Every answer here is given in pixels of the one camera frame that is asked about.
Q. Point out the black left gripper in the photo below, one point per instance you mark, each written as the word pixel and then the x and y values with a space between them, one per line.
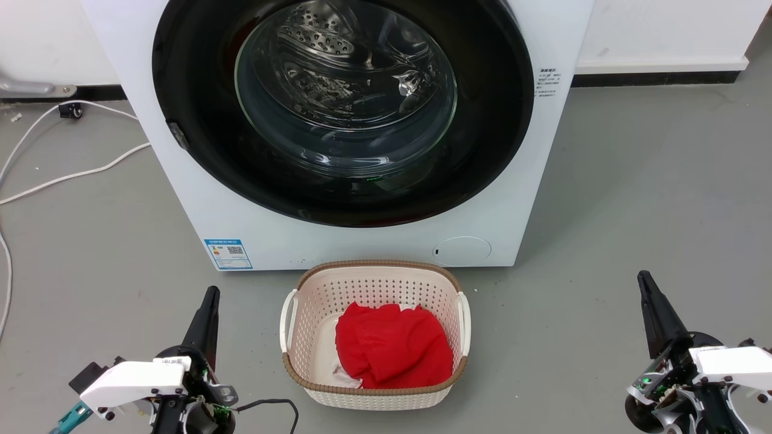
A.
pixel 205 392

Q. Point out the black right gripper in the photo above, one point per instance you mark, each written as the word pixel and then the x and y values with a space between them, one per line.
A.
pixel 669 392

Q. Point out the white front-load washing machine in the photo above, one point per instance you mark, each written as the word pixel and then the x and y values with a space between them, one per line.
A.
pixel 338 247

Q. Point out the black round glass washer door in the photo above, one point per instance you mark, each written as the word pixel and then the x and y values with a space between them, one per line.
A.
pixel 193 72

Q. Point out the blue energy label sticker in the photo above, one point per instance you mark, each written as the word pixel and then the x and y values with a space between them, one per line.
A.
pixel 228 254

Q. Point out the cream perforated laundry basket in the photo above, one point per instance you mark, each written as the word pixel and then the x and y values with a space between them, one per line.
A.
pixel 313 301

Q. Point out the white cloth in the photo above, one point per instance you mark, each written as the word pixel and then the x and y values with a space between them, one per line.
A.
pixel 345 377

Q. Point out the red garment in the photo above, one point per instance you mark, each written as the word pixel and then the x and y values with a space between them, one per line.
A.
pixel 392 349

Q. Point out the round white filter cover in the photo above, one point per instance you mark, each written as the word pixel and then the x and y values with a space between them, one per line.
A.
pixel 463 251

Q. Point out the small black caster wheel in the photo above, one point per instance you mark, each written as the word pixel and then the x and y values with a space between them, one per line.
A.
pixel 71 111

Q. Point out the small text warning sticker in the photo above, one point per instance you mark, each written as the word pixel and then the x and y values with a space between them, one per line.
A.
pixel 548 83

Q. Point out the perforated steel washer drum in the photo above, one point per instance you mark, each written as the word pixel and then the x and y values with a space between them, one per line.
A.
pixel 313 36

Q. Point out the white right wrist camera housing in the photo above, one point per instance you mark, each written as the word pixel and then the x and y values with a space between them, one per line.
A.
pixel 733 364

